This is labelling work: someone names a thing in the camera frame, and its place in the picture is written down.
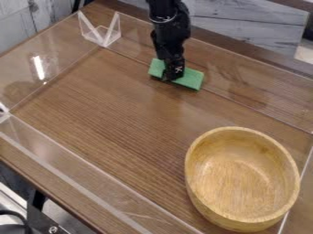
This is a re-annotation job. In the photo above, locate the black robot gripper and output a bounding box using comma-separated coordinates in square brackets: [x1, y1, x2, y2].
[150, 12, 191, 81]

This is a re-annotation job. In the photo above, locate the green rectangular block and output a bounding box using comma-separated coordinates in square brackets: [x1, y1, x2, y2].
[149, 58, 205, 90]

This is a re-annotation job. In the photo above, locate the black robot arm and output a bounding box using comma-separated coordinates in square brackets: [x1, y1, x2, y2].
[146, 0, 191, 80]

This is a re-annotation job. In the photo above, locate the brown wooden bowl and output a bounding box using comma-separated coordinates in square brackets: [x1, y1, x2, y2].
[185, 126, 301, 232]

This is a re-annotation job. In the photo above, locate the black metal table leg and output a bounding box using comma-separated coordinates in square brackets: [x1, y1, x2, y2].
[27, 190, 47, 225]

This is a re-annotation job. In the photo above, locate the clear acrylic corner bracket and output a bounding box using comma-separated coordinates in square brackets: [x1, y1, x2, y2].
[78, 12, 121, 48]

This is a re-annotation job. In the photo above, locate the black cable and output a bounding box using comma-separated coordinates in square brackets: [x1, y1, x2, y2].
[0, 209, 35, 234]

